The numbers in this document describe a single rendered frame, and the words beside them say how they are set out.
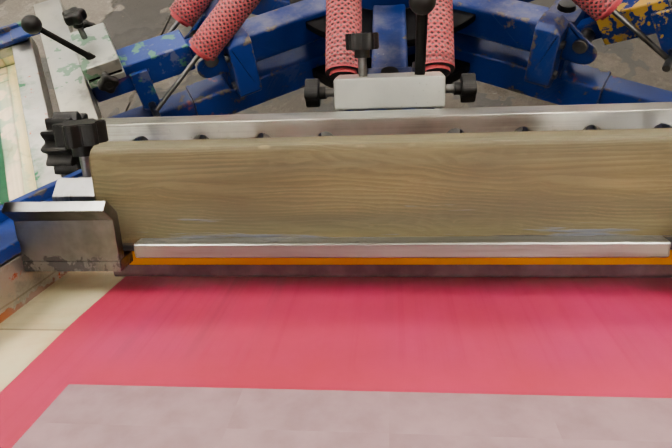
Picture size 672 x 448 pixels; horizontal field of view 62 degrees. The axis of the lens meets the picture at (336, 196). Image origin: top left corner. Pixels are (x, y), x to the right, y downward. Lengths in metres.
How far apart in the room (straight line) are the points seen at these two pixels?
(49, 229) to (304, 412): 0.23
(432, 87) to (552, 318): 0.34
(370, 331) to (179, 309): 0.13
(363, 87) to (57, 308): 0.38
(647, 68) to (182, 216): 2.55
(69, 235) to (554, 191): 0.32
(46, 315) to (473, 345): 0.28
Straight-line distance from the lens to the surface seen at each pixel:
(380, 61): 0.92
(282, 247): 0.37
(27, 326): 0.42
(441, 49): 0.76
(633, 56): 2.87
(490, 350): 0.33
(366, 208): 0.37
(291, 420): 0.28
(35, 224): 0.43
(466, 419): 0.28
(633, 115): 0.63
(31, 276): 0.45
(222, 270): 0.41
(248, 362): 0.33
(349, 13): 0.78
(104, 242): 0.41
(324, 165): 0.36
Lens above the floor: 1.55
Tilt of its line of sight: 48 degrees down
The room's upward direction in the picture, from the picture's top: 7 degrees counter-clockwise
